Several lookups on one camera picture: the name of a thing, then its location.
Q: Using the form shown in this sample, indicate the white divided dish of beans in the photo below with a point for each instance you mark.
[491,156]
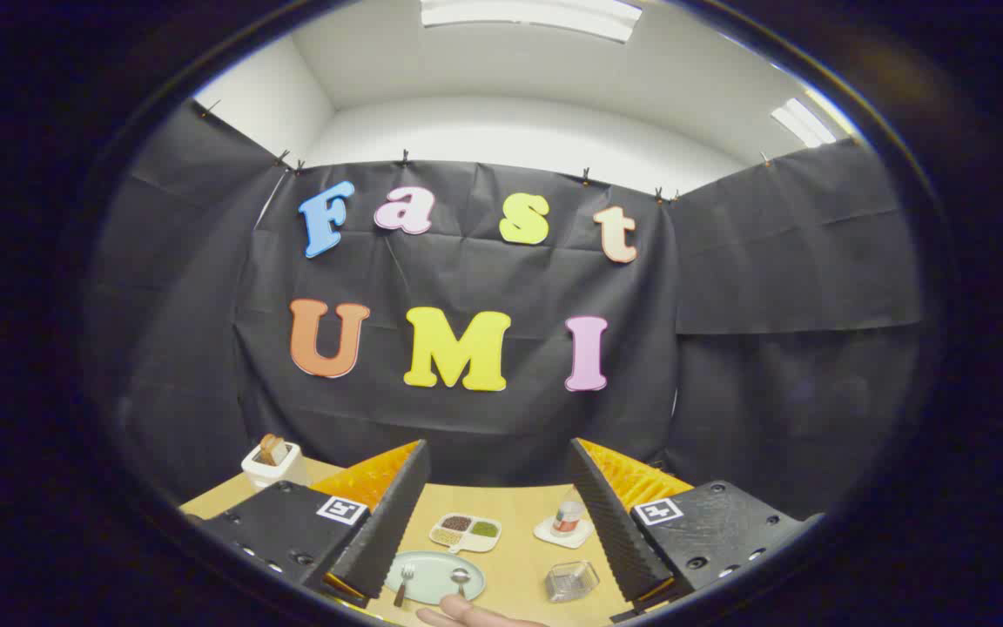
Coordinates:
[477,544]

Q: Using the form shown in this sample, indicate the white square coaster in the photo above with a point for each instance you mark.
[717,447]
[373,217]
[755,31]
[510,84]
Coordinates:
[552,535]

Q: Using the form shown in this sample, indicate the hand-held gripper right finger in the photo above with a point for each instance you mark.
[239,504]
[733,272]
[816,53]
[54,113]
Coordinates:
[615,533]

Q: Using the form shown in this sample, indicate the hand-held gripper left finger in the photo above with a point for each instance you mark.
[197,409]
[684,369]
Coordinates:
[387,533]

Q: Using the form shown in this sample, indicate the small ceiling light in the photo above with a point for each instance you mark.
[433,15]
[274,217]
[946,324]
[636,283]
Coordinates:
[804,124]

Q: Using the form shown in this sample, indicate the toasted bread slice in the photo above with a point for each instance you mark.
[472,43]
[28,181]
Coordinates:
[272,448]

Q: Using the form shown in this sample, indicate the white toaster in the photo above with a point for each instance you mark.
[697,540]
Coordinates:
[272,475]

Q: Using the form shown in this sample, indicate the clear water bottle red cap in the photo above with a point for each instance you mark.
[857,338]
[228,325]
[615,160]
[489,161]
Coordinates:
[567,519]

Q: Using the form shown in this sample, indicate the light green round plate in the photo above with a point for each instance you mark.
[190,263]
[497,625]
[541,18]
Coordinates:
[432,582]

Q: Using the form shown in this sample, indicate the long ceiling light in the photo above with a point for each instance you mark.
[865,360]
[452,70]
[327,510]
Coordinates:
[528,16]

